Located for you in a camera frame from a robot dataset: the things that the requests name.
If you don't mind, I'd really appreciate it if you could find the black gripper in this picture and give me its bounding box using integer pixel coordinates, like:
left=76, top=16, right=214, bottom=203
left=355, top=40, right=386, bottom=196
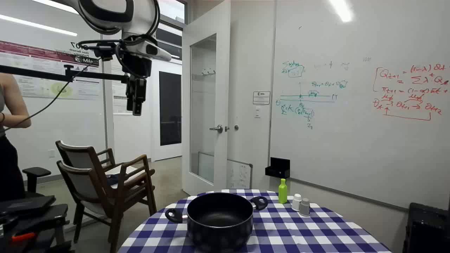
left=117, top=47, right=155, bottom=117

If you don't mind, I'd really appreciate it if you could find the black cooking pot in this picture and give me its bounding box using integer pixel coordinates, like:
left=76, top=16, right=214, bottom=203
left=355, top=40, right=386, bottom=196
left=164, top=192, right=272, bottom=253

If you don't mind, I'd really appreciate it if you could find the white door with window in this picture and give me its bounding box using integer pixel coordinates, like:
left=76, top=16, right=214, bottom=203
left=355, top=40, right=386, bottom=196
left=180, top=0, right=232, bottom=197

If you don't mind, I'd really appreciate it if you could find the wooden armchair grey back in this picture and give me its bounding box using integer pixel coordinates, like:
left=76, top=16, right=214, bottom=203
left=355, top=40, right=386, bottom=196
left=54, top=140, right=157, bottom=189
left=55, top=154, right=159, bottom=253

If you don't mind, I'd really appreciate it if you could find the person in black shorts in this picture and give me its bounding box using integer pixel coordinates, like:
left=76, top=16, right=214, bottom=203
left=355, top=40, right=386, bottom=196
left=0, top=72, right=33, bottom=204

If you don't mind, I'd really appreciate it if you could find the black office chair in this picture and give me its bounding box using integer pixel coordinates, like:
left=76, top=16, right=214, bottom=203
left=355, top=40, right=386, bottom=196
left=0, top=167, right=74, bottom=253

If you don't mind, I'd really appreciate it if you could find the black whiteboard eraser holder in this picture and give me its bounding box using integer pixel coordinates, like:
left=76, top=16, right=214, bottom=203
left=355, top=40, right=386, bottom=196
left=265, top=157, right=292, bottom=181

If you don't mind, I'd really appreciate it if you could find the green plastic bottle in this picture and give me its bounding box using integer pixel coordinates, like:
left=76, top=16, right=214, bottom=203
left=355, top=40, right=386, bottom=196
left=277, top=178, right=290, bottom=206

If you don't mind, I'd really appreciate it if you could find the white shaker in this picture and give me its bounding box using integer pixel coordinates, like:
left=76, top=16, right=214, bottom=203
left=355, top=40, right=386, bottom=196
left=292, top=193, right=304, bottom=213

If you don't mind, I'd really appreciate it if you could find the grey shaker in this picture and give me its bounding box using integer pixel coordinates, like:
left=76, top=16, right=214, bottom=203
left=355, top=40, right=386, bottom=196
left=299, top=199, right=313, bottom=219

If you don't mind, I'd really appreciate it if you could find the blue white checkered tablecloth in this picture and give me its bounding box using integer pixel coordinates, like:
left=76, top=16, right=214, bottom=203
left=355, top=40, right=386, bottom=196
left=117, top=189, right=394, bottom=253

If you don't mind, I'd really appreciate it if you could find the whiteboard with writing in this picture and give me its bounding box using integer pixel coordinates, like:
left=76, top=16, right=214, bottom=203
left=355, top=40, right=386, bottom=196
left=269, top=0, right=450, bottom=211

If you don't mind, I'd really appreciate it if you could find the black suitcase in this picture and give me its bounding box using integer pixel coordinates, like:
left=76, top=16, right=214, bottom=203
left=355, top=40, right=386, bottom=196
left=403, top=202, right=450, bottom=253

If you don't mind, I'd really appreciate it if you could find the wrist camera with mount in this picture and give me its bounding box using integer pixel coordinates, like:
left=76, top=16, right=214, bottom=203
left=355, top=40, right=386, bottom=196
left=76, top=37, right=173, bottom=64

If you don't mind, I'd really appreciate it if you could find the thin black boom cable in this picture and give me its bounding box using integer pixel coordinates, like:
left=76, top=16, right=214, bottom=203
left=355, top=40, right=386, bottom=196
left=16, top=65, right=90, bottom=126

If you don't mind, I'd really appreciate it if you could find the black camera boom pole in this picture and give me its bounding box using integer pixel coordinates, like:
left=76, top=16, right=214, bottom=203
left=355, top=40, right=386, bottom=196
left=0, top=64, right=131, bottom=86

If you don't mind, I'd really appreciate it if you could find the small wall sign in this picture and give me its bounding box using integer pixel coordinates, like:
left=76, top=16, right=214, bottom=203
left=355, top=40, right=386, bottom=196
left=252, top=91, right=273, bottom=107

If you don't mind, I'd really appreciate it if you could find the orange handled tool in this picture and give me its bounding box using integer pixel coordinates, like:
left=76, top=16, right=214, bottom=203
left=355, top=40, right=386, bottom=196
left=9, top=231, right=38, bottom=245

